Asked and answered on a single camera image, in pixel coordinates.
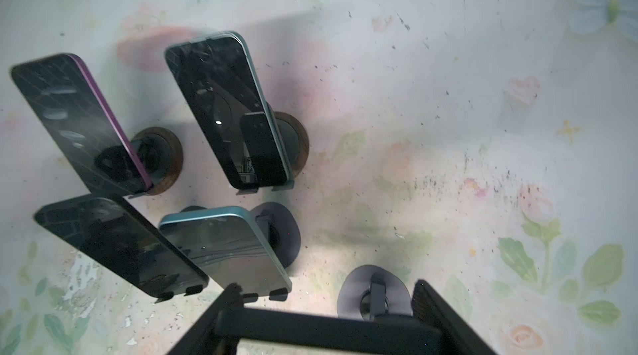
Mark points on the purple-edged phone back left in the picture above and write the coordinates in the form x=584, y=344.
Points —
x=68, y=102

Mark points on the wooden round stand left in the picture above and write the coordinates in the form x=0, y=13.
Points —
x=161, y=155

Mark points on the wooden round stand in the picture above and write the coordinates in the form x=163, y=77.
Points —
x=295, y=140
x=161, y=155

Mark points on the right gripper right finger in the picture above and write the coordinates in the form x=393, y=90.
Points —
x=457, y=337

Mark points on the wooden round stand right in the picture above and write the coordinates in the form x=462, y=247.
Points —
x=295, y=140

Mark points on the teal-edged phone back right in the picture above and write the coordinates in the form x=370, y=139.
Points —
x=218, y=80

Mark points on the black phone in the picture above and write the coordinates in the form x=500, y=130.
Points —
x=113, y=233
x=314, y=331

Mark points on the dark grey stand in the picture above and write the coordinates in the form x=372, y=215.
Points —
x=169, y=295

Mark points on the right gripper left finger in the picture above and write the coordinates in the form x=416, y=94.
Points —
x=201, y=337

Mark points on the teal phone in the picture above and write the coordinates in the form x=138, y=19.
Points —
x=229, y=250

